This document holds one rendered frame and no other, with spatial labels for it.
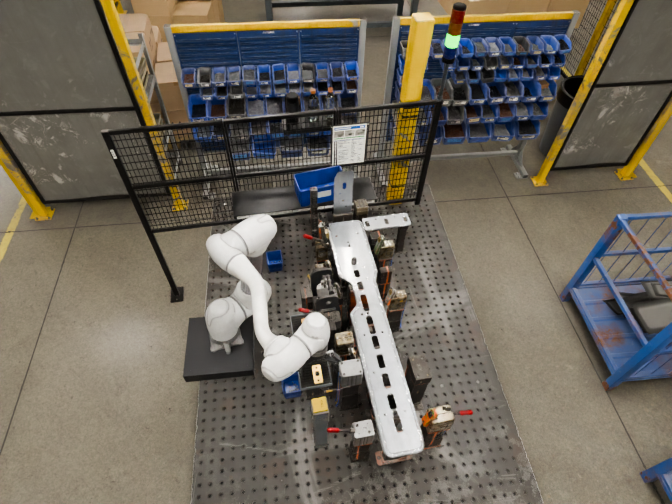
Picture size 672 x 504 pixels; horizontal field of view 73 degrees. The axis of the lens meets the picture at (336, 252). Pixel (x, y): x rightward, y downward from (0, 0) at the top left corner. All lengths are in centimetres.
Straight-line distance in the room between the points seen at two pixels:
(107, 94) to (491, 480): 346
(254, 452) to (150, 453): 105
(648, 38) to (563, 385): 269
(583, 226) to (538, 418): 198
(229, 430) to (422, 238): 171
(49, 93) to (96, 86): 34
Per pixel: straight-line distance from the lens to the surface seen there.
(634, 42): 446
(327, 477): 240
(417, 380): 224
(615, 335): 388
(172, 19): 604
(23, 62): 393
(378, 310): 242
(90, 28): 365
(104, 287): 411
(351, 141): 285
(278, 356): 164
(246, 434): 248
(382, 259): 271
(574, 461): 351
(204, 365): 260
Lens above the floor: 304
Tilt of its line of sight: 51 degrees down
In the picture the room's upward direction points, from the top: 2 degrees clockwise
